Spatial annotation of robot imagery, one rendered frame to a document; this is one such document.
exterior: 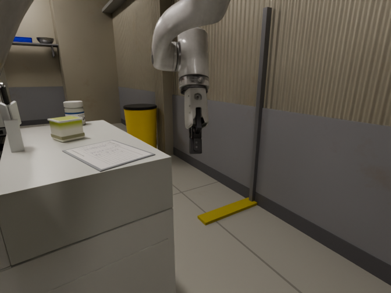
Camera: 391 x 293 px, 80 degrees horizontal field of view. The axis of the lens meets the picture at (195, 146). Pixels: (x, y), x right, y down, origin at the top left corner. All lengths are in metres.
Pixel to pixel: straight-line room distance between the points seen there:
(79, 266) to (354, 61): 1.62
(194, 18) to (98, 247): 0.55
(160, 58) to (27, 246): 0.49
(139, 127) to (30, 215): 2.85
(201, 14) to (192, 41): 0.12
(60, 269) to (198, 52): 0.59
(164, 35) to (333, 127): 1.35
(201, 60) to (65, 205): 0.46
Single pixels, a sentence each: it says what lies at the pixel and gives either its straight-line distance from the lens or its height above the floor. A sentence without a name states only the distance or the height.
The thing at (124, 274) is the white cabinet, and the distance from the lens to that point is 0.69.
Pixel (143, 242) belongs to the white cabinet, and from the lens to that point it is 0.66.
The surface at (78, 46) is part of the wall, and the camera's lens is 6.04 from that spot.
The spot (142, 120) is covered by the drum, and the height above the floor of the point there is 0.58.
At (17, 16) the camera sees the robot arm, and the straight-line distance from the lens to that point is 0.21.
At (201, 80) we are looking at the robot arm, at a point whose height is 1.15.
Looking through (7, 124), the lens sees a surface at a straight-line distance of 0.77.
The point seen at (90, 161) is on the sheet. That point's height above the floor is 0.97.
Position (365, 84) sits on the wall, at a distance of 1.66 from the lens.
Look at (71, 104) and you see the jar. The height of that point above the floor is 1.05.
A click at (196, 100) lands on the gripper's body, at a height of 1.10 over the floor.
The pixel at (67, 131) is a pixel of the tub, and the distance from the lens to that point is 0.81.
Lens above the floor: 1.16
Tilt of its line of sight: 17 degrees down
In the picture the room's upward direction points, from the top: straight up
